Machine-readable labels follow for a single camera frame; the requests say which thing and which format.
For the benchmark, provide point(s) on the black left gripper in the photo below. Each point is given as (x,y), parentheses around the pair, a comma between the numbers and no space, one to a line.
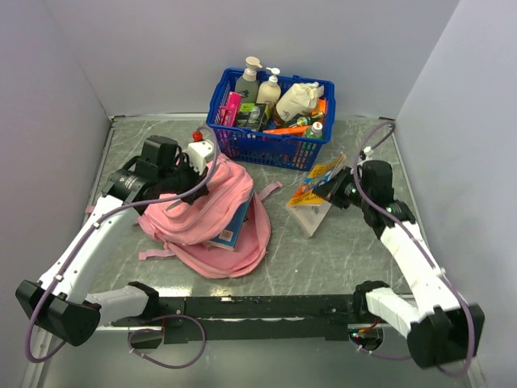
(195,177)

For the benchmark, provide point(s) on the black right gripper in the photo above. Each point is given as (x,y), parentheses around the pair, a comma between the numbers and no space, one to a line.
(331,189)

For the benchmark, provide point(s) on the yellow treehouse book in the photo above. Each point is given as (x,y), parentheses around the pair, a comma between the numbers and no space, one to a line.
(305,206)

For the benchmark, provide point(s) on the pink student backpack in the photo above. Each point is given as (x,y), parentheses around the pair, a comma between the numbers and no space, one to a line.
(183,228)

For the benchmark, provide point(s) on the teal paperback book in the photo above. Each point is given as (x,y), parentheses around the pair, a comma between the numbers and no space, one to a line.
(227,238)

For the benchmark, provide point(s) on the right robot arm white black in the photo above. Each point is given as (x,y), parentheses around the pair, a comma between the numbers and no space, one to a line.
(439,327)

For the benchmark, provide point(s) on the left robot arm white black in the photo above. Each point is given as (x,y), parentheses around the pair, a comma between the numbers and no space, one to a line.
(60,302)

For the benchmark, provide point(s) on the orange toothbrush pack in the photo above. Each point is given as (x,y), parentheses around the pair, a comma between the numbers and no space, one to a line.
(297,131)

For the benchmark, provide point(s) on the blue plastic basket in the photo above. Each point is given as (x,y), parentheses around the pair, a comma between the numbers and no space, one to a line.
(263,147)

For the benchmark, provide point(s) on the small green bottle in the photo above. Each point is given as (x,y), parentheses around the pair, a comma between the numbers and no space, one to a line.
(307,120)

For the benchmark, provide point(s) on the pink box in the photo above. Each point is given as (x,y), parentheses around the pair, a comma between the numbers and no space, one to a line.
(228,111)

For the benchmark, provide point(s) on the black green box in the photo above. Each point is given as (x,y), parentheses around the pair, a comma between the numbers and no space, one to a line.
(253,116)

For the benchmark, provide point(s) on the grey pump bottle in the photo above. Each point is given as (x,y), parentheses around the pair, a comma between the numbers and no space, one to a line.
(247,85)

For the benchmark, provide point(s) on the cream pump bottle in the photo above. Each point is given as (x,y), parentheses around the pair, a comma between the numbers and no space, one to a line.
(269,91)

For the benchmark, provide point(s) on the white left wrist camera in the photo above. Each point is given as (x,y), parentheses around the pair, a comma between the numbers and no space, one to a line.
(199,152)

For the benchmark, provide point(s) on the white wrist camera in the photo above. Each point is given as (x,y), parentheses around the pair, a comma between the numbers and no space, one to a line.
(366,153)
(199,152)

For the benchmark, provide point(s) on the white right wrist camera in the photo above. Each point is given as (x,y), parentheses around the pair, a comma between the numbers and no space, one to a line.
(366,153)

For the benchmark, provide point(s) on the beige drawstring pouch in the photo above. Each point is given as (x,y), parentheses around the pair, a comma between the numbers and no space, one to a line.
(299,98)

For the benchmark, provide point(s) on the black mounting base rail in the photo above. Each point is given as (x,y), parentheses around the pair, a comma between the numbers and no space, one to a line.
(254,318)

